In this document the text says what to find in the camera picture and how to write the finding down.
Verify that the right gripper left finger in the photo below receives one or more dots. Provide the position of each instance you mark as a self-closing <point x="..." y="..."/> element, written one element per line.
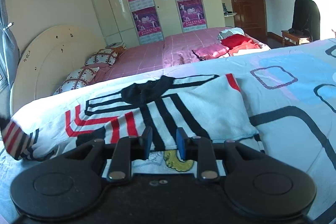
<point x="69" y="184"/>

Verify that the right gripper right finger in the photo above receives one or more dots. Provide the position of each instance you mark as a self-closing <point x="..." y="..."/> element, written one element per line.
<point x="256" y="185"/>

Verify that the striped knit child sweater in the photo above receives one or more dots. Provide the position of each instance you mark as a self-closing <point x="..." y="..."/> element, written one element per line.
<point x="208" y="106"/>

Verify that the red clothing pile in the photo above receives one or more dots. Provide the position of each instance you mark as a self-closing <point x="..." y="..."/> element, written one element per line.
<point x="238" y="42"/>

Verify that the blue patterned bed sheet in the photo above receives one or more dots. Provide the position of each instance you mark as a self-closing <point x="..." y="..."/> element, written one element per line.
<point x="289" y="95"/>

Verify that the near patterned pillow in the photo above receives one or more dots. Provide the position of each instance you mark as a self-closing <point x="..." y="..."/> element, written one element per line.
<point x="77" y="79"/>

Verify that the patterned pillow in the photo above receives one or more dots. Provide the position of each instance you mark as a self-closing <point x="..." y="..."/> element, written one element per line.
<point x="77" y="79"/>
<point x="106" y="56"/>

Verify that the cream round headboard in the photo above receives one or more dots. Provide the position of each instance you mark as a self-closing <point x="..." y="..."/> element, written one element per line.
<point x="48" y="60"/>

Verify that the far patterned pillow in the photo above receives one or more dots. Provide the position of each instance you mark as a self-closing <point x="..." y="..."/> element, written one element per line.
<point x="106" y="56"/>

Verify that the folded pink cloth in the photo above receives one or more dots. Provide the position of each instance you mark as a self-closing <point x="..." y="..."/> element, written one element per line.
<point x="213" y="51"/>

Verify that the blue curtain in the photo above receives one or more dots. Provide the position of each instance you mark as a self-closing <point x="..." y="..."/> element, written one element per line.
<point x="10" y="51"/>

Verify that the white patterned garment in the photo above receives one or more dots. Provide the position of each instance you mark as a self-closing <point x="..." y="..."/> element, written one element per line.
<point x="230" y="32"/>

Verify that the pink plaid bed cover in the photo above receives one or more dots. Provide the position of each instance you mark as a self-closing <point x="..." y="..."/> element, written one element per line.
<point x="172" y="51"/>

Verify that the black office chair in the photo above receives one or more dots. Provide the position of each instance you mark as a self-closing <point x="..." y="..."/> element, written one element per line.
<point x="306" y="20"/>

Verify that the lower left pink poster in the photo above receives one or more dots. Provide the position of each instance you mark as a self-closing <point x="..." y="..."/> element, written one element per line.
<point x="148" y="25"/>

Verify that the lower right pink poster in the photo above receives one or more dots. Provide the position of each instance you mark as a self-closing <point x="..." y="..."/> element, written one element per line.
<point x="192" y="15"/>

